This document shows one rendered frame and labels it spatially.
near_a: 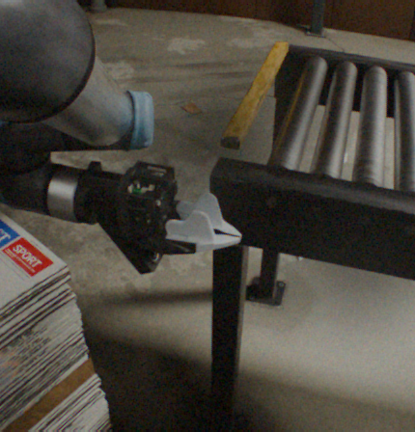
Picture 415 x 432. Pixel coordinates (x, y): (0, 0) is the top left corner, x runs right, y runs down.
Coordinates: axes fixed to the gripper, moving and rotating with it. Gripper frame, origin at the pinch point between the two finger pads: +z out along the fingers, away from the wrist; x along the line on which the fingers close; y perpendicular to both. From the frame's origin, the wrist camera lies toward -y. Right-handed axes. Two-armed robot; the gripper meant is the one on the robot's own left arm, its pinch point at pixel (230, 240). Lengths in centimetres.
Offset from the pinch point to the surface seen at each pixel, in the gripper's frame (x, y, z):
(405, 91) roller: 48, 3, 22
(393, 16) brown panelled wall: 324, -62, 31
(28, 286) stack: -19.4, 5.8, -16.3
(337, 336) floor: 50, -77, 22
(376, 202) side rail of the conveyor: 9.9, 3.2, 17.5
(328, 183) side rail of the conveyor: 12.0, 3.1, 10.6
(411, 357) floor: 48, -77, 45
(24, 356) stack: -22.7, -3.1, -17.5
